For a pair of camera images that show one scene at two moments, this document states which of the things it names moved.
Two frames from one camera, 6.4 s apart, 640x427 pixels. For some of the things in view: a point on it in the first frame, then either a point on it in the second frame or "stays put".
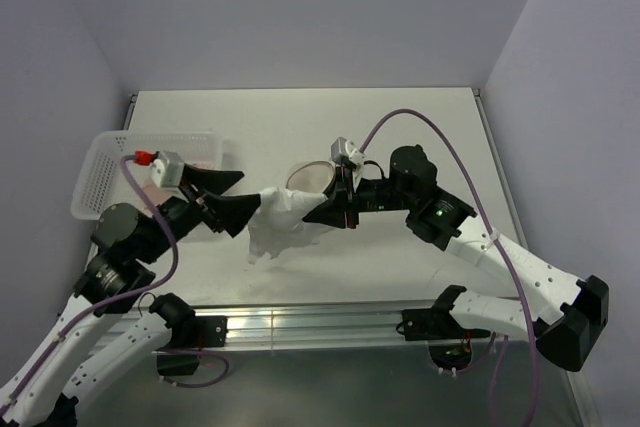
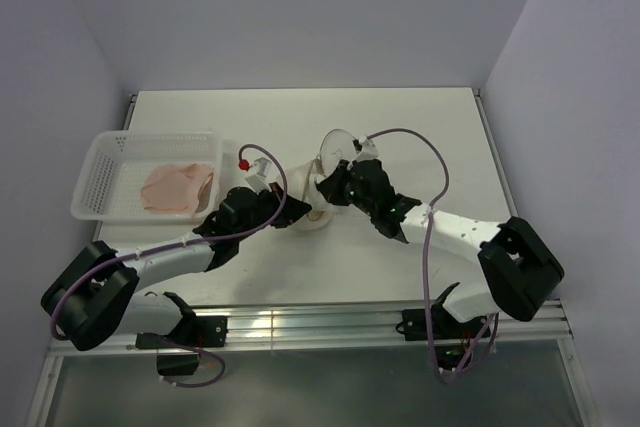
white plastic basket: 101,182 stays put
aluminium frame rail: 372,326 stays put
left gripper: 231,211 to 291,209
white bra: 279,222 to 304,189
